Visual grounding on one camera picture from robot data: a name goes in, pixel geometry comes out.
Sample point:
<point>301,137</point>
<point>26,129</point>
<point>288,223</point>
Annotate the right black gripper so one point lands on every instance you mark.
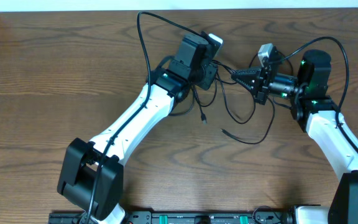
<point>262,83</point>

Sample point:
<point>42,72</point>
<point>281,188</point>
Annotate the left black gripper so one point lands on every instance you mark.
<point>210,76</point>

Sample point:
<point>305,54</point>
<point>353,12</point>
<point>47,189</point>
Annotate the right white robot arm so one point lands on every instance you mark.
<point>319,117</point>

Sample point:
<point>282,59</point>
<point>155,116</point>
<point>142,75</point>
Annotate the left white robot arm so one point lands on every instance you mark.
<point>92,173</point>

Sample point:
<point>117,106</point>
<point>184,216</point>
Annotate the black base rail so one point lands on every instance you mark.
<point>197,217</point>

